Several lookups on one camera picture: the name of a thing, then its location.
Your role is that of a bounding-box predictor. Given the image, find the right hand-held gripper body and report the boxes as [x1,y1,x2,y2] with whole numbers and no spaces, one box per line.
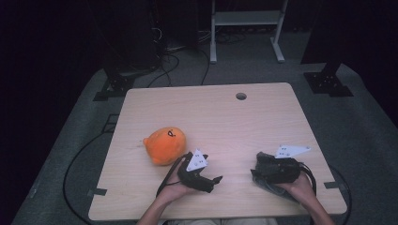
[259,144,313,185]

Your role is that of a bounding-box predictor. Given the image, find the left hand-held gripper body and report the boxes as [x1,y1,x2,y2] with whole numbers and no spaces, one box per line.
[176,148,218,193]

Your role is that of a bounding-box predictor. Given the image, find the orange plush toy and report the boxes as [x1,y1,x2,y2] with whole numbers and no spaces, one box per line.
[143,127,188,166]

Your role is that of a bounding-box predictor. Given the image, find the person's right hand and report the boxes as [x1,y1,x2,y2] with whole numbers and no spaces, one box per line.
[275,172,315,204]

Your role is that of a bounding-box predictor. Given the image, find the person's left hand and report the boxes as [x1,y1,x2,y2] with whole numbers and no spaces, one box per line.
[156,170,196,206]

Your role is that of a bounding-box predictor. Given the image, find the black stand base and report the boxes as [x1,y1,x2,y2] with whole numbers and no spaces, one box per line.
[92,69,136,102]
[303,62,355,98]

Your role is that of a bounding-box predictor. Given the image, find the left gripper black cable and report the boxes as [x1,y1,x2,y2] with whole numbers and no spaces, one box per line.
[155,156,187,198]

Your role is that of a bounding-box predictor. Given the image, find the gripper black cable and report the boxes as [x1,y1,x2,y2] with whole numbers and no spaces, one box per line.
[155,156,187,198]
[295,161,317,197]

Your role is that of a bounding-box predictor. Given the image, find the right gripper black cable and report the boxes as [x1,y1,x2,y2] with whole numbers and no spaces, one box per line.
[295,161,317,197]

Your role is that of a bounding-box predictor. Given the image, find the thin black cable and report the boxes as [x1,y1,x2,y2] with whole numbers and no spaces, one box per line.
[199,48,211,86]

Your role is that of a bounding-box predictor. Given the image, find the looped black cable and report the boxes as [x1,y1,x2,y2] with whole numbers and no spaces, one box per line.
[146,52,181,89]

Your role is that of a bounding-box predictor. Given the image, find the long black floor cable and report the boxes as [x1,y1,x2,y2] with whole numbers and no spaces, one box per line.
[63,132,111,225]

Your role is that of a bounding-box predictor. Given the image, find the white metal frame stand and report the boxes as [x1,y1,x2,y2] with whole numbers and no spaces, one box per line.
[209,0,289,65]

